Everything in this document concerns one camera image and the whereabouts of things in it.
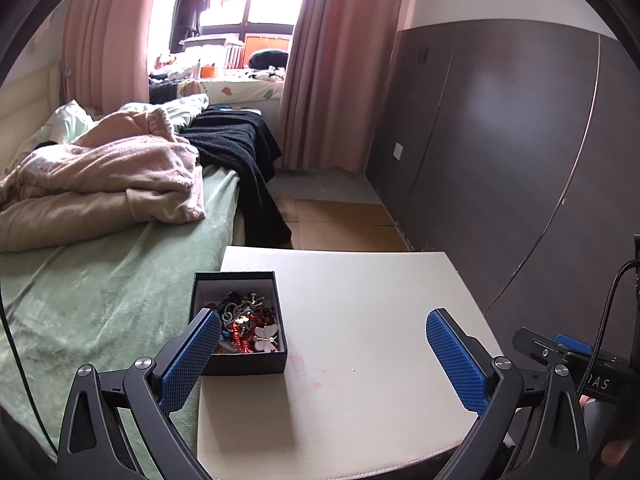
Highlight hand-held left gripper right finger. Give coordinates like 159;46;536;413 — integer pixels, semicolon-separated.
425;308;591;480

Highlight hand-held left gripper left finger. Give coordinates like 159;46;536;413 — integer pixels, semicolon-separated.
57;308;223;480

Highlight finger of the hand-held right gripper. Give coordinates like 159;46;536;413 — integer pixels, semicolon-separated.
512;327;566;363
554;333;594;357

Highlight black jewelry box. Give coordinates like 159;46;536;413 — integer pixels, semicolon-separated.
188;271;290;376

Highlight pile of mixed jewelry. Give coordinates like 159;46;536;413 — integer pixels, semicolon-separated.
207;290;281;356

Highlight person's right hand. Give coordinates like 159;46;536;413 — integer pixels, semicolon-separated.
600;439;635;467

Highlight green bed sheet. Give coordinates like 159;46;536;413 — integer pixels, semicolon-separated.
0;165;241;461

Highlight brown cardboard sheet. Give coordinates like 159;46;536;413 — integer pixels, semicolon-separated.
275;197;411;252

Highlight pink fleece blanket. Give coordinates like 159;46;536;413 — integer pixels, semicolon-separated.
0;109;207;253

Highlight black knitted cloth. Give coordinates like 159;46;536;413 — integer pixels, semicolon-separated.
177;107;293;248

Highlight light green patterned duvet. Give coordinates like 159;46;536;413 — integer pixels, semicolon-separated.
50;94;211;146

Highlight white leaf-patterned cloth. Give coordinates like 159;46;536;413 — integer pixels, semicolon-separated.
200;77;286;108

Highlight cream padded headboard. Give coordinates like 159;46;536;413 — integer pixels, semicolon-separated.
0;62;63;171

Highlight black round cushion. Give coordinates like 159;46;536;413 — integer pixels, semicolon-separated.
248;49;291;70

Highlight pink curtain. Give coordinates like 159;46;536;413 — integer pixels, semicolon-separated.
60;0;166;116
276;0;418;173

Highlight dark hanging clothes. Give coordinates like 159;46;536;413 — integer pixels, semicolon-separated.
170;0;216;53

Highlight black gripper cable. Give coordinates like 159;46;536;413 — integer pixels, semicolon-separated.
590;259;640;361

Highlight thin black cable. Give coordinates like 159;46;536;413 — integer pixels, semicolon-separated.
0;295;51;461

